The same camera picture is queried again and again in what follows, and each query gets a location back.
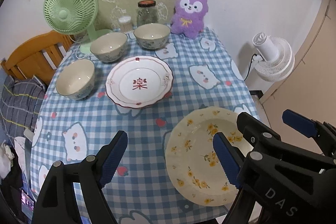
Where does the yellow floral cream plate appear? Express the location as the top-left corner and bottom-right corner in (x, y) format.
(165, 107), (252, 206)

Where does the floral ceramic bowl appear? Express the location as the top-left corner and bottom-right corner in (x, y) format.
(90, 32), (127, 63)
(55, 59), (95, 100)
(133, 23), (170, 51)

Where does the blue checked tablecloth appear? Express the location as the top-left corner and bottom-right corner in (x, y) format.
(30, 29), (257, 223)

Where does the white electric fan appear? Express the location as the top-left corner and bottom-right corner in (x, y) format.
(252, 32), (295, 83)

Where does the white plate red trim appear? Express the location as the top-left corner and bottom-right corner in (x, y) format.
(105, 56), (174, 109)

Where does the grey plaid bedding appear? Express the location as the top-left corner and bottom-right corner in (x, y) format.
(1, 76), (47, 138)

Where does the wooden chair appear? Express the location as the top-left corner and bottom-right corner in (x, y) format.
(1, 31), (73, 84)

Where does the cotton swab container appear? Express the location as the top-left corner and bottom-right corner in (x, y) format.
(118, 15), (133, 33)

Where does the purple plush toy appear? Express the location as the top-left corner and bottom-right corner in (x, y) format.
(170, 0), (209, 39)

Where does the glass jar black lid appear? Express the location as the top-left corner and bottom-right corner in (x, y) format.
(137, 0), (158, 27)

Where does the green desk fan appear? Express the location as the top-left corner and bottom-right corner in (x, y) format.
(43, 0), (112, 55)

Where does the black fan power cable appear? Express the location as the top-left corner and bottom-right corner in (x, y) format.
(243, 53), (257, 82)

